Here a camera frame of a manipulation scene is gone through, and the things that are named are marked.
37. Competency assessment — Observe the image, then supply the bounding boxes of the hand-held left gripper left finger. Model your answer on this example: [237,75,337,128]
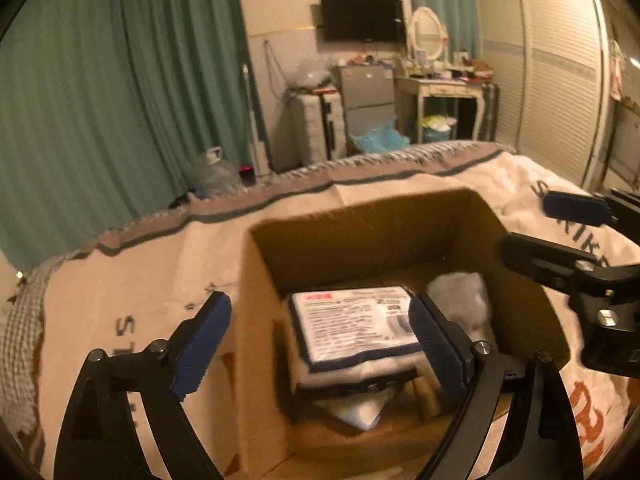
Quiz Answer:
[52,291,232,480]

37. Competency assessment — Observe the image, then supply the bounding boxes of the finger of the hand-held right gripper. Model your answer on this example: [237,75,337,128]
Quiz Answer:
[542,186,640,227]
[500,232,615,295]

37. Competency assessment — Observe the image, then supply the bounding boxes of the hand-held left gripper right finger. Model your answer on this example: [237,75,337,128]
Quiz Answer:
[408,293,584,480]

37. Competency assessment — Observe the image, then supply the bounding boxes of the white labelled soft package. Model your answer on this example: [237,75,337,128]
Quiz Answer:
[287,285,426,373]

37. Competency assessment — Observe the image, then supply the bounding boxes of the cardboard box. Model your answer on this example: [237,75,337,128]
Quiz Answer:
[235,187,572,480]

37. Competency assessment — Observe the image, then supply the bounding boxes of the white fluffy cloth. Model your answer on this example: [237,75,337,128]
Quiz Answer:
[425,270,494,342]

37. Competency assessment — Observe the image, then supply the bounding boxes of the dark-edged flat packet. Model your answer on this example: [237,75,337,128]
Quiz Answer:
[295,367,419,402]

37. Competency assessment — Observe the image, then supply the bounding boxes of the white plastic packet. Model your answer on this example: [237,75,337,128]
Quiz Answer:
[325,391,397,432]

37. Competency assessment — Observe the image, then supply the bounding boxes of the dark suitcase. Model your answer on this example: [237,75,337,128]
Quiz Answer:
[482,82,501,141]

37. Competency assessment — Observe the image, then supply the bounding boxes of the hanging clothes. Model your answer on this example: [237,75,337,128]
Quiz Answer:
[608,40,627,102]

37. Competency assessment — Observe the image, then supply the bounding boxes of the white louvered wardrobe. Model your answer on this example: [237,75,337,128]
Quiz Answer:
[472,0,614,187]

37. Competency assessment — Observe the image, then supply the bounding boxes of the waste bin with bag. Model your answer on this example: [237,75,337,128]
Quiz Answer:
[420,114,459,144]

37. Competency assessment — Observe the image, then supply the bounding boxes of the clear water jug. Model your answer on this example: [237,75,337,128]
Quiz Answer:
[187,146,242,196]

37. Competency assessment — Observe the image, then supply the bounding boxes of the white dressing table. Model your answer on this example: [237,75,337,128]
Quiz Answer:
[394,71,489,144]

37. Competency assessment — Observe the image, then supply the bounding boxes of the white stick vacuum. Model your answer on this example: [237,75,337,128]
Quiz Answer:
[241,64,271,179]

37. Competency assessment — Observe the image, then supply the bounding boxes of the blue plastic bag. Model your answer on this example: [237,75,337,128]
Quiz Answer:
[349,117,412,154]

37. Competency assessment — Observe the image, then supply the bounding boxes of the white oval mirror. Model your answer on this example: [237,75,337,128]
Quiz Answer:
[409,6,447,61]

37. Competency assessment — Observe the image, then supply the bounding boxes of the grey mini fridge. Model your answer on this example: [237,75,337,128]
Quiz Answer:
[332,62,399,156]

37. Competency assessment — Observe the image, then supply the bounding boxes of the light grey suitcase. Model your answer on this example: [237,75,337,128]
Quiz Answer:
[287,90,347,167]

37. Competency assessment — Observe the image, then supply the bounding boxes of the clear plastic bag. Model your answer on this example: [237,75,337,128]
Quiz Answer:
[292,57,334,92]

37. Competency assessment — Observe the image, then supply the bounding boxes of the wall television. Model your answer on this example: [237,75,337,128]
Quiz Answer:
[319,0,406,44]

